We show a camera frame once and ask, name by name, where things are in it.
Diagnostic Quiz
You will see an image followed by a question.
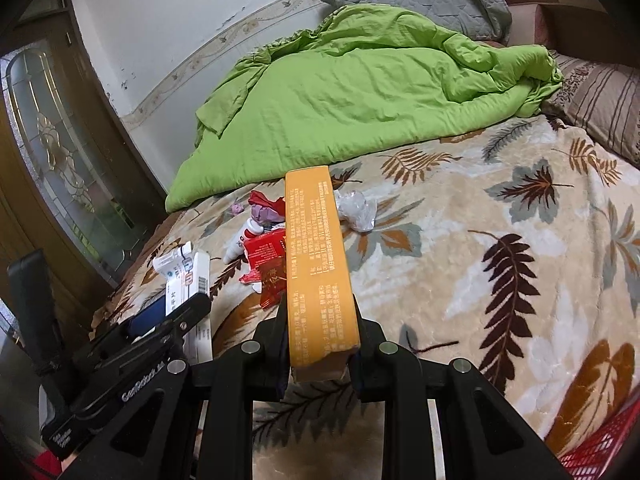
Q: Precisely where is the crumpled red wrapper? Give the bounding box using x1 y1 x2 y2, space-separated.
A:
248 190 286 211

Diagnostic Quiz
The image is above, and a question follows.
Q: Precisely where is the long orange cardboard box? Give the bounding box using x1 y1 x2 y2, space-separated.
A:
284 165 362 385

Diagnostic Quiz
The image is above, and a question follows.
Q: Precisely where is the wooden door with patterned glass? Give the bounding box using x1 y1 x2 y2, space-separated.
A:
0 0 169 323

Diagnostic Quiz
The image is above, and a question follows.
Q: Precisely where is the green quilt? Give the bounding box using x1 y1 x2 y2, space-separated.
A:
165 4 565 214

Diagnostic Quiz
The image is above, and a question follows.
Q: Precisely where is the clear plastic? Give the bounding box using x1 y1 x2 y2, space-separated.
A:
333 188 377 234

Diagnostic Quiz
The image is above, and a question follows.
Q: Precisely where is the red and gold packet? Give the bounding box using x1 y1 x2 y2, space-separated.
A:
260 265 288 309

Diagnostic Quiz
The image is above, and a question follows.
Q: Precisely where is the red plastic mesh basket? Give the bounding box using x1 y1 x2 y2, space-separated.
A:
557 400 640 480

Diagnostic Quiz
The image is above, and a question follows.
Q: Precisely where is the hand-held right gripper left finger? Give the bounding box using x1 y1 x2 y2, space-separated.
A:
60 304 290 480

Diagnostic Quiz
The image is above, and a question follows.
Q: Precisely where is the pink and purple wrapper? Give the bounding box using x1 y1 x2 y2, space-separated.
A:
252 202 287 229

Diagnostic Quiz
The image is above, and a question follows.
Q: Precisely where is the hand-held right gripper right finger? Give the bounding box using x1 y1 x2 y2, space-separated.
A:
349 304 575 480

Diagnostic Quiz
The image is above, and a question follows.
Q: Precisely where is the white medicine box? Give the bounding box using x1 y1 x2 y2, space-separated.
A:
152 250 213 363

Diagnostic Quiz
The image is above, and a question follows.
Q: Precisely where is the small red wrapper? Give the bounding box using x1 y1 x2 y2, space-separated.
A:
238 268 262 294

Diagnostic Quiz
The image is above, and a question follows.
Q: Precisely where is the small white and blue box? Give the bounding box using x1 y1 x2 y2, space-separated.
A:
152 241 194 277

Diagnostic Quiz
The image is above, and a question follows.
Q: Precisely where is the leaf print blanket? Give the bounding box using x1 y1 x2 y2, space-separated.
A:
92 114 640 480

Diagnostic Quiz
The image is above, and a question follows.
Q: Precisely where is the striped brown pillow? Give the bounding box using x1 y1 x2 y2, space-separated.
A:
542 50 640 169

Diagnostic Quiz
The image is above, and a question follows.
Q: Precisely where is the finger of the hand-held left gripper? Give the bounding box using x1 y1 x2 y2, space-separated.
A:
127 292 212 348
126 304 169 339

